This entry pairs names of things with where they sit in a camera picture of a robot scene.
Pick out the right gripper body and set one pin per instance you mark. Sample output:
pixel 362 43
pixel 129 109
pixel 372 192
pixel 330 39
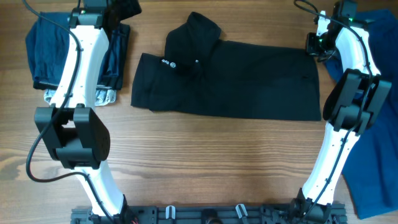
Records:
pixel 319 46

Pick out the black polo shirt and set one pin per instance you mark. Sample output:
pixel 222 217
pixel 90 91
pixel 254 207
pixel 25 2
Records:
pixel 200 73

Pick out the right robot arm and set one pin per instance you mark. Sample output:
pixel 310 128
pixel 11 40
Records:
pixel 351 108

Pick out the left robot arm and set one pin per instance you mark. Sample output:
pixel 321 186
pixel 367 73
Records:
pixel 69 127

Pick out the blue polo shirt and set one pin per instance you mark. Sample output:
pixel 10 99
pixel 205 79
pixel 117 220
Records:
pixel 371 168

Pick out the folded light grey garment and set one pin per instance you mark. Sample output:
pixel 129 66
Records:
pixel 103 97

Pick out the folded dark blue garment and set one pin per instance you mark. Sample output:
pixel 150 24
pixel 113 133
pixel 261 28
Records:
pixel 46 49

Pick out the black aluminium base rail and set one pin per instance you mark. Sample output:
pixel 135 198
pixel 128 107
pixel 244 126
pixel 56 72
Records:
pixel 264 214

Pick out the right grey rail clip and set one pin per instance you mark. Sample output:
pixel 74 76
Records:
pixel 242 213

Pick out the grey rail clip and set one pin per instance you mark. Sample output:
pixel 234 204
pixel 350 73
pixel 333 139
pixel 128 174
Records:
pixel 170 212
pixel 242 213

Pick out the left grey rail clip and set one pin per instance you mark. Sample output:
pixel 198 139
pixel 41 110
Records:
pixel 170 212

